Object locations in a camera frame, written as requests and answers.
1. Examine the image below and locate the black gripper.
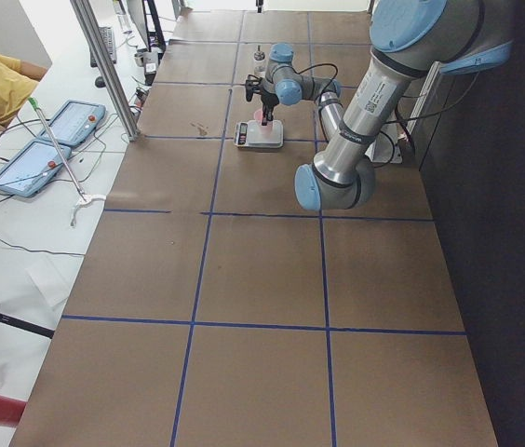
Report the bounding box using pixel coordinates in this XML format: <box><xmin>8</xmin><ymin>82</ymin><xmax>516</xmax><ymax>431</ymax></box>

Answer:
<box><xmin>261</xmin><ymin>88</ymin><xmax>277</xmax><ymax>126</ymax></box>

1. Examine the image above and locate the pink paper cup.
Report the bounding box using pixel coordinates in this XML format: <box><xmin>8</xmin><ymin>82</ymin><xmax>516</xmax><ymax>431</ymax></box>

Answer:
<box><xmin>253</xmin><ymin>108</ymin><xmax>274</xmax><ymax>135</ymax></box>

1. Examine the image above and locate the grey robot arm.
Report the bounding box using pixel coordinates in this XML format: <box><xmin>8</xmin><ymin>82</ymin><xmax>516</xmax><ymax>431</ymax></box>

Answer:
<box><xmin>260</xmin><ymin>0</ymin><xmax>517</xmax><ymax>210</ymax></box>

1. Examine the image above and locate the digital kitchen scale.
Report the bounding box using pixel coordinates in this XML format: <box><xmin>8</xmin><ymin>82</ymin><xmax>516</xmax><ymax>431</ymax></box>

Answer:
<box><xmin>234</xmin><ymin>120</ymin><xmax>284</xmax><ymax>149</ymax></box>

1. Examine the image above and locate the glass sauce bottle metal spout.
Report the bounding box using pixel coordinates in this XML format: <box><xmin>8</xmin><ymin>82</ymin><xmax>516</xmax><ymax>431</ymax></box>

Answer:
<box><xmin>252</xmin><ymin>45</ymin><xmax>266</xmax><ymax>78</ymax></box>

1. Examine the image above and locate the black keyboard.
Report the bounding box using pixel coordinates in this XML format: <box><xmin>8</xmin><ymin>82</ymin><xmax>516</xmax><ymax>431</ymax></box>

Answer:
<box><xmin>89</xmin><ymin>26</ymin><xmax>117</xmax><ymax>68</ymax></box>

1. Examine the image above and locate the blue teach pendant far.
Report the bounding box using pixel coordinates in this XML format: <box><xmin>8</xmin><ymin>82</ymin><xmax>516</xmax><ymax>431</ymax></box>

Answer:
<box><xmin>48</xmin><ymin>100</ymin><xmax>106</xmax><ymax>148</ymax></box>

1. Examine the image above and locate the blue teach pendant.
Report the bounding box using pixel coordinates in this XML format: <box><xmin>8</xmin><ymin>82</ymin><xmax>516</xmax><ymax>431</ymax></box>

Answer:
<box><xmin>0</xmin><ymin>139</ymin><xmax>63</xmax><ymax>198</ymax></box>
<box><xmin>48</xmin><ymin>100</ymin><xmax>106</xmax><ymax>148</ymax></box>

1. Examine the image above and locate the grabber stick green tip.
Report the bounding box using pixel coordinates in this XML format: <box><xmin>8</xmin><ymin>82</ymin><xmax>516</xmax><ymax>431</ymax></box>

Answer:
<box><xmin>28</xmin><ymin>97</ymin><xmax>107</xmax><ymax>227</ymax></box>

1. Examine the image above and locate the blue teach pendant near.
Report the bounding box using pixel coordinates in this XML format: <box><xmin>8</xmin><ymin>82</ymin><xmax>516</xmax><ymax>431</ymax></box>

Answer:
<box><xmin>0</xmin><ymin>139</ymin><xmax>63</xmax><ymax>198</ymax></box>

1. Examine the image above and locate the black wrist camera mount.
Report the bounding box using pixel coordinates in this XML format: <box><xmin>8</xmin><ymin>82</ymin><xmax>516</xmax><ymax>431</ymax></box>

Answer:
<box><xmin>244</xmin><ymin>74</ymin><xmax>263</xmax><ymax>102</ymax></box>

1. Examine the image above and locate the black camera cable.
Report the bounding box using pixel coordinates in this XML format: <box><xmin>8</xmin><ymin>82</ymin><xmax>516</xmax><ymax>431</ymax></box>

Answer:
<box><xmin>289</xmin><ymin>62</ymin><xmax>340</xmax><ymax>94</ymax></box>

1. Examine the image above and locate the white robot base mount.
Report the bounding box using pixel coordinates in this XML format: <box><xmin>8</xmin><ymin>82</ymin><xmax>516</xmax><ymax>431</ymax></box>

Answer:
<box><xmin>366</xmin><ymin>62</ymin><xmax>440</xmax><ymax>166</ymax></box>

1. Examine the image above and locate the aluminium frame post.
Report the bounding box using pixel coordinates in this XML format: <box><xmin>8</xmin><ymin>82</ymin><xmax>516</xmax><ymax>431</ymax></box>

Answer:
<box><xmin>70</xmin><ymin>0</ymin><xmax>140</xmax><ymax>142</ymax></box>

